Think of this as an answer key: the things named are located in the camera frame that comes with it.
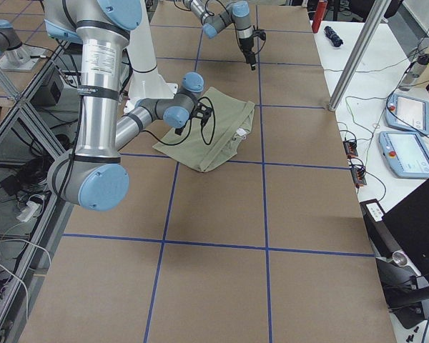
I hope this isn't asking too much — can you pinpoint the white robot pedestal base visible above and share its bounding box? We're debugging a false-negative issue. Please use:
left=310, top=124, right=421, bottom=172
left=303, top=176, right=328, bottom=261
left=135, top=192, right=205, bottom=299
left=124, top=1, right=177, bottom=113

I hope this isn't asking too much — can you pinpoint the far teach pendant tablet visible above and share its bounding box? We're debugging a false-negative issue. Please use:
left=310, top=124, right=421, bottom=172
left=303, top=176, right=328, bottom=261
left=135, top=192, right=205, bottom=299
left=385, top=93, right=429, bottom=136

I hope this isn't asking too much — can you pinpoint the folded dark blue umbrella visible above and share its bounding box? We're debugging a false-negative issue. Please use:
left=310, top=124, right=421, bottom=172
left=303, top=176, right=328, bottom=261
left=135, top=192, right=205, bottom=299
left=324, top=26, right=343, bottom=48

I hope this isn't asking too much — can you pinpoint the aluminium frame post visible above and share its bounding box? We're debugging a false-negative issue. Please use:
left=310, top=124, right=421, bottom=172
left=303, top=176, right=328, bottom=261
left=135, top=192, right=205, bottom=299
left=327, top=0, right=390, bottom=111

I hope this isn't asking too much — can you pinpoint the olive green long-sleeve shirt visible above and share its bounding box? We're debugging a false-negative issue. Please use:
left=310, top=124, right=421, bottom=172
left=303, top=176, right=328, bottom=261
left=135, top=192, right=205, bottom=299
left=153, top=87, right=255, bottom=172

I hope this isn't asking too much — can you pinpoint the near teach pendant tablet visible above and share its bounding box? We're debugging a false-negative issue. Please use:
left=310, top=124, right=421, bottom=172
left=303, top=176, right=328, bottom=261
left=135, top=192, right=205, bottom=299
left=378, top=131, right=429, bottom=179

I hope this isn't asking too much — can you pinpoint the white paper price tag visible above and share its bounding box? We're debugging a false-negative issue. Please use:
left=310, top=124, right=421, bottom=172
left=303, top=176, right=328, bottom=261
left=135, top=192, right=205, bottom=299
left=236, top=128, right=248, bottom=139

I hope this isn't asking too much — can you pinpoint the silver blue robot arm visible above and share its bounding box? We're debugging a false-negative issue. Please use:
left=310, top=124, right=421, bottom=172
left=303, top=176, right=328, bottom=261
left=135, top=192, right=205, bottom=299
left=45, top=1, right=204, bottom=212
left=182, top=0, right=265, bottom=71

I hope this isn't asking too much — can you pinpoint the teach pendant tablet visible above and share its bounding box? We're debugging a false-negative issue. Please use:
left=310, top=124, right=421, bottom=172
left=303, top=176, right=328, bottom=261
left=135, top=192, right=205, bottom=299
left=385, top=93, right=429, bottom=136
left=378, top=131, right=429, bottom=179

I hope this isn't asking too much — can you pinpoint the red cylinder tube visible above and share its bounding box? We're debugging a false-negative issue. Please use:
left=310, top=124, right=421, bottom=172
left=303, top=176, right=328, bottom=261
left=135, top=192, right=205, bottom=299
left=312, top=0, right=327, bottom=34

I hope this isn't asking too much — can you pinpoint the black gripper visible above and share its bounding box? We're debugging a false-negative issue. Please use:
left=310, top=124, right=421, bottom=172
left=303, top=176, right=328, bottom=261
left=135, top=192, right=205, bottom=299
left=239, top=36, right=257, bottom=71
left=174, top=114, right=196, bottom=136

